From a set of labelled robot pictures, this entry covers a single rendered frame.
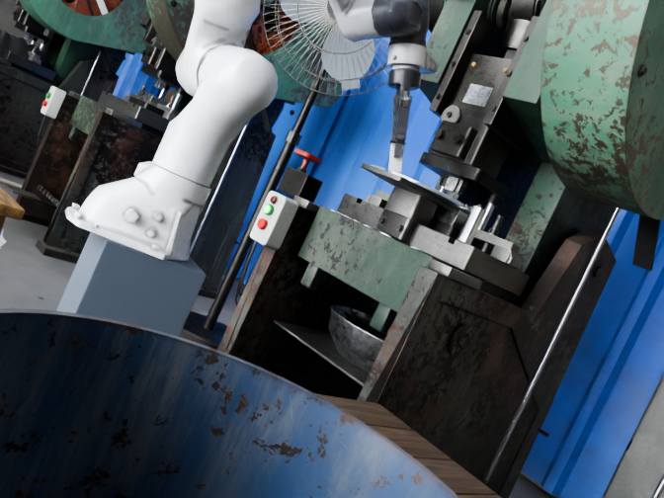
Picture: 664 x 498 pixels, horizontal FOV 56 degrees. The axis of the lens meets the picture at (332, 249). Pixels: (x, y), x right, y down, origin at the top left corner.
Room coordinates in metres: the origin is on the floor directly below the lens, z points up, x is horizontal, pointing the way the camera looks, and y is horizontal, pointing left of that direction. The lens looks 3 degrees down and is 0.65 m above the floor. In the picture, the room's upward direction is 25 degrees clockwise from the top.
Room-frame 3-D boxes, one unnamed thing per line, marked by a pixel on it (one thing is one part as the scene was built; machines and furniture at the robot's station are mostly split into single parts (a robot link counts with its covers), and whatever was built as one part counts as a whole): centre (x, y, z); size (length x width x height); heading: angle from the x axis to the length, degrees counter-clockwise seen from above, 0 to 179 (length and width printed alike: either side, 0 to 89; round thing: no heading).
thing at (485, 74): (1.65, -0.20, 1.04); 0.17 x 0.15 x 0.30; 137
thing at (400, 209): (1.56, -0.11, 0.72); 0.25 x 0.14 x 0.14; 137
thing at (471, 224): (1.47, -0.27, 0.75); 0.03 x 0.03 x 0.10; 47
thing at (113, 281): (1.14, 0.30, 0.23); 0.18 x 0.18 x 0.45; 29
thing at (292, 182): (1.73, 0.15, 0.62); 0.10 x 0.06 x 0.20; 47
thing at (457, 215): (1.68, -0.23, 0.76); 0.15 x 0.09 x 0.05; 47
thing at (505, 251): (1.57, -0.35, 0.76); 0.17 x 0.06 x 0.10; 47
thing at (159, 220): (1.12, 0.34, 0.52); 0.22 x 0.19 x 0.14; 119
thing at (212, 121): (1.11, 0.28, 0.71); 0.18 x 0.11 x 0.25; 42
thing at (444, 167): (1.69, -0.24, 0.86); 0.20 x 0.16 x 0.05; 47
